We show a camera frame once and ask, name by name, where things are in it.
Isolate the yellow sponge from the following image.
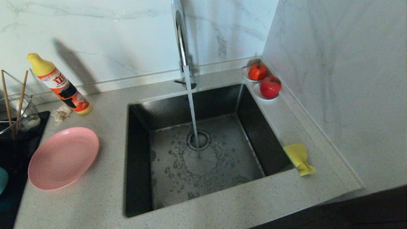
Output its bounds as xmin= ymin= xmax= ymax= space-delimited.
xmin=283 ymin=143 xmax=317 ymax=177

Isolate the clear glass pot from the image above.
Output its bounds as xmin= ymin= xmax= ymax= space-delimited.
xmin=0 ymin=93 xmax=41 ymax=140

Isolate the round metal drain strainer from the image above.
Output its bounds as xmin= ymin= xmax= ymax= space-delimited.
xmin=187 ymin=129 xmax=211 ymax=151

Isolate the crumpled white tissue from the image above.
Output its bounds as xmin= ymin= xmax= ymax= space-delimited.
xmin=52 ymin=105 xmax=73 ymax=126

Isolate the brown wooden chopstick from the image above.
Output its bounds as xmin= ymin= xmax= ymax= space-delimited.
xmin=15 ymin=71 xmax=29 ymax=134

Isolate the chrome kitchen faucet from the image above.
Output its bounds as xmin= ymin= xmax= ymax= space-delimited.
xmin=169 ymin=0 xmax=197 ymax=90

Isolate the running water stream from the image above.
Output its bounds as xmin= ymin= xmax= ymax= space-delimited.
xmin=183 ymin=64 xmax=202 ymax=150

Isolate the yellow-capped orange dish soap bottle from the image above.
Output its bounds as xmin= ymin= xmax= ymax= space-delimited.
xmin=27 ymin=53 xmax=93 ymax=115

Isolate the red apple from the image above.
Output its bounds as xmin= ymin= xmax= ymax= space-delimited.
xmin=260 ymin=76 xmax=282 ymax=98

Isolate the teal bowl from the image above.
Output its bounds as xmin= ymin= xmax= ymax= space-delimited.
xmin=0 ymin=167 xmax=9 ymax=194

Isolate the pink plate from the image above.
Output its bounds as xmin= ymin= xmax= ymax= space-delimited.
xmin=28 ymin=127 xmax=100 ymax=191

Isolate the orange-red tomato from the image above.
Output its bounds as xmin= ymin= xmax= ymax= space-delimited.
xmin=248 ymin=60 xmax=268 ymax=80

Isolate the small white dish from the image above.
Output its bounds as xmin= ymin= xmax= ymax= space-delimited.
xmin=253 ymin=82 xmax=279 ymax=101
xmin=243 ymin=65 xmax=269 ymax=83

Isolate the stainless steel sink basin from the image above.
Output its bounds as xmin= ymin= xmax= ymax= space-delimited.
xmin=125 ymin=83 xmax=293 ymax=218

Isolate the black cooktop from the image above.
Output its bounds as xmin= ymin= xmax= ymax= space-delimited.
xmin=0 ymin=110 xmax=51 ymax=229

